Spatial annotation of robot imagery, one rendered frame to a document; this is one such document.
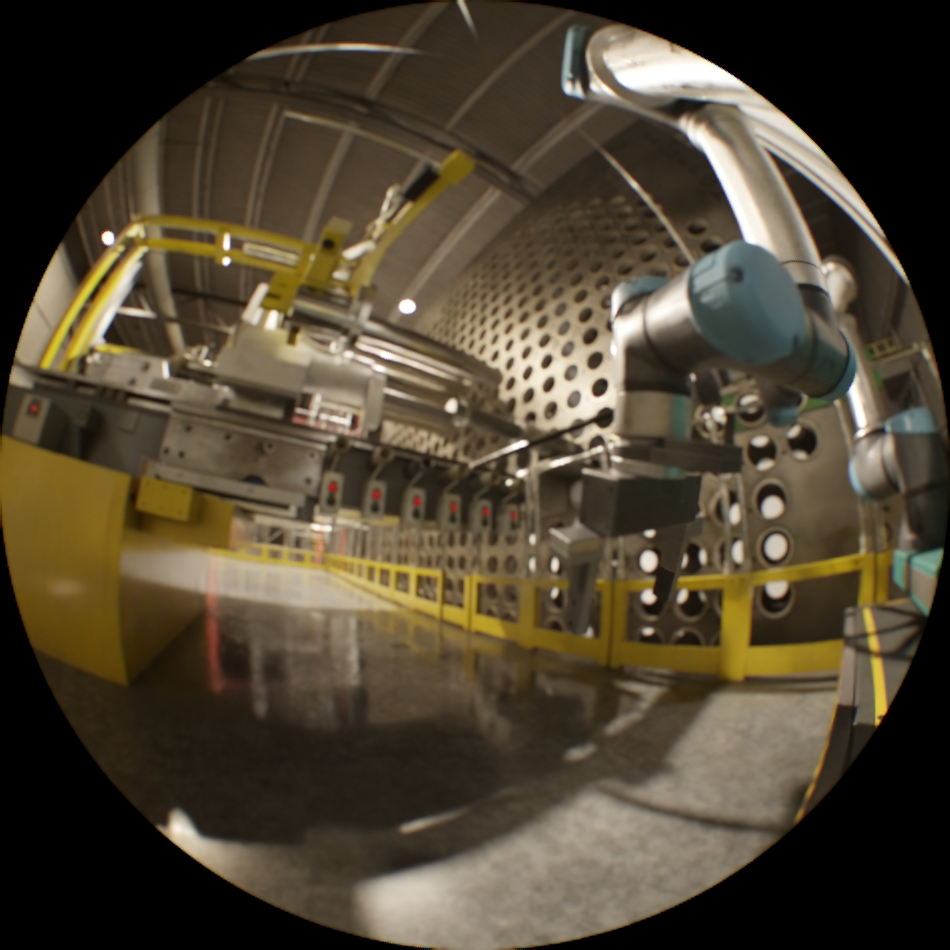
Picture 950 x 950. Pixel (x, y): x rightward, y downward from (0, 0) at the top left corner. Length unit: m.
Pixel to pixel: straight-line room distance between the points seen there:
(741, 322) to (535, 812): 0.71
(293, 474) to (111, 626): 0.88
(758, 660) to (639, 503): 1.09
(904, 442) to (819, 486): 1.43
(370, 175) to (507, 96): 4.06
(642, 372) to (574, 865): 0.64
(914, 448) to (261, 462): 1.76
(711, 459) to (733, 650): 1.10
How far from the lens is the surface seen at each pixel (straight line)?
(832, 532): 2.09
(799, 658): 1.31
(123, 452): 1.53
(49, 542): 1.19
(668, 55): 0.32
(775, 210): 0.38
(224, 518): 1.04
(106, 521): 1.04
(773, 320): 0.20
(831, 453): 2.15
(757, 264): 0.21
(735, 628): 1.28
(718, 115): 0.50
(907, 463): 0.72
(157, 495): 0.97
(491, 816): 0.67
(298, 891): 0.57
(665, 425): 0.28
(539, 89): 9.01
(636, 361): 0.29
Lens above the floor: 0.48
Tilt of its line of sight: 16 degrees up
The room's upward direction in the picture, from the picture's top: 2 degrees clockwise
